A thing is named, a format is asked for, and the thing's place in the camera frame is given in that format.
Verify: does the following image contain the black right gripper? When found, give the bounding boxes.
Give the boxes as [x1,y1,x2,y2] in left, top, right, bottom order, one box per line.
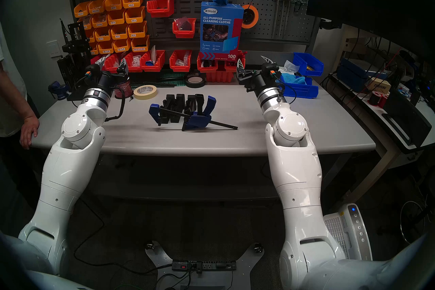
[237,55,278,94]

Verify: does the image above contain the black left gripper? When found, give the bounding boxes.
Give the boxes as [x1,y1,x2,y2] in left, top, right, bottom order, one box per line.
[97,62,130,91]

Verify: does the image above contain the blue black bar clamp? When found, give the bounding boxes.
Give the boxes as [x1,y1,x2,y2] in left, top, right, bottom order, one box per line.
[149,94,238,132]

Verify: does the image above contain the bystander bare forearm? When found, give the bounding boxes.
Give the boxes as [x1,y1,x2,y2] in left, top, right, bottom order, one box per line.
[0,63,34,123]

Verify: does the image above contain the bystander bare hand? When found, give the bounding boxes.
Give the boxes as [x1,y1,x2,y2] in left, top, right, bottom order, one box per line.
[20,115,40,150]

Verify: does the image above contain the beige masking tape roll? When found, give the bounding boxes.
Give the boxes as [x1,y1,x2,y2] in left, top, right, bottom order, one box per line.
[133,85,158,100]

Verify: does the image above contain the green white tissue box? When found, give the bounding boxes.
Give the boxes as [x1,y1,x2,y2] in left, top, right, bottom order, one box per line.
[279,60,300,75]

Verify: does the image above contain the stacked red storage bins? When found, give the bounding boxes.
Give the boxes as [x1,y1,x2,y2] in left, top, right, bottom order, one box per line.
[206,70,237,83]

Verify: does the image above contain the blue cloth in bin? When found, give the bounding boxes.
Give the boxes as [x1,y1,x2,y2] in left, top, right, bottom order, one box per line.
[281,74,306,86]

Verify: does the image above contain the blue cleaning cloths box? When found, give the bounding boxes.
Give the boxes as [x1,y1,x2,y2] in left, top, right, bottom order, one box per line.
[200,2,244,61]

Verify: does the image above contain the orange tape roll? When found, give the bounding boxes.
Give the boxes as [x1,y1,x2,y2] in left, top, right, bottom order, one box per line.
[242,4,259,29]

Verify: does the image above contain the black tool stand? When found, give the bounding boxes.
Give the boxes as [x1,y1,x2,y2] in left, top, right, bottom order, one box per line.
[57,19,92,89]

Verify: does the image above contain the green cutting mat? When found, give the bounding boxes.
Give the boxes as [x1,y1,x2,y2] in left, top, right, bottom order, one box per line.
[131,70,191,86]

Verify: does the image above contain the blue plastic storage bin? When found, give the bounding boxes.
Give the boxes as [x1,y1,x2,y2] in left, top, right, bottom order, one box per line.
[279,74,319,99]
[293,52,324,77]

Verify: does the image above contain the black tape roll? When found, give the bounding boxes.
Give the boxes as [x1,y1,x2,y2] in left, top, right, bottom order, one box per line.
[185,74,206,89]

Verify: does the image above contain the blue bench vise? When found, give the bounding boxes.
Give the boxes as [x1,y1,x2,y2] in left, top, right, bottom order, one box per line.
[48,81,70,100]

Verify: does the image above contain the blue equipment case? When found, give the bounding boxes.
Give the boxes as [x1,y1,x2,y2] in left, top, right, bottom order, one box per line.
[336,58,388,92]

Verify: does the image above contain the white side desk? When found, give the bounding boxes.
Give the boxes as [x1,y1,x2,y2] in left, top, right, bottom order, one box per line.
[328,72,435,206]

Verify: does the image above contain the bystander white shirt torso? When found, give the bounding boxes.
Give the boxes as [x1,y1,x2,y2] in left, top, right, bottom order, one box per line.
[0,23,28,138]

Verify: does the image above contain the small cardboard box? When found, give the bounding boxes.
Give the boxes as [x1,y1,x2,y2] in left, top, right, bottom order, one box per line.
[365,77,391,94]

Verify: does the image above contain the red thread spool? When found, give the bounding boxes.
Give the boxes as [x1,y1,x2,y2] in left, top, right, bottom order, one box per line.
[369,91,388,108]

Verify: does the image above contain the black flat device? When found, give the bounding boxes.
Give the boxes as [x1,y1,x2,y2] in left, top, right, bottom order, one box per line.
[382,89,432,147]

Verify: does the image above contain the white air purifier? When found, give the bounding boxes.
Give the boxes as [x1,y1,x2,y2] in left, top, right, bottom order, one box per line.
[323,203,373,266]

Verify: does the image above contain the black power strip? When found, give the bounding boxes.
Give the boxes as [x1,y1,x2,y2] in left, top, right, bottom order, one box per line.
[172,259,237,272]

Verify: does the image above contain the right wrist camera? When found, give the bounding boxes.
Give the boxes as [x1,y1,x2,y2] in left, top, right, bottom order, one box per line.
[262,62,281,78]

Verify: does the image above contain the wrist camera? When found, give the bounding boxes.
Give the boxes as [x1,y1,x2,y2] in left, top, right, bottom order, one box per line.
[262,62,281,78]
[85,64,103,81]

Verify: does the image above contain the red wire spool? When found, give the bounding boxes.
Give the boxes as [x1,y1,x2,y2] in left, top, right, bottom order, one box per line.
[114,79,133,99]

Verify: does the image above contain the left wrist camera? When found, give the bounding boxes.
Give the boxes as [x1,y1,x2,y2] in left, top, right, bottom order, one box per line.
[85,64,103,81]

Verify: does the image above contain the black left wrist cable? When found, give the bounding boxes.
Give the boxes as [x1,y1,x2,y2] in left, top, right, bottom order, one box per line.
[105,87,127,122]

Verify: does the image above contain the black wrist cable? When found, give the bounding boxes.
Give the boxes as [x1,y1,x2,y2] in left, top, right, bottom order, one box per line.
[275,77,298,104]
[105,87,127,122]

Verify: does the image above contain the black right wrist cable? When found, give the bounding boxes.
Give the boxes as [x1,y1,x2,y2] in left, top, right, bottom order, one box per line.
[275,77,298,104]

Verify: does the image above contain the black floor cable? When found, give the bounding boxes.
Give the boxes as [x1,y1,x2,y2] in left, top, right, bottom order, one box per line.
[73,187,174,276]

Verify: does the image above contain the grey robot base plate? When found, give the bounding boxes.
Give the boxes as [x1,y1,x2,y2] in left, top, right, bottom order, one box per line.
[145,241,265,290]

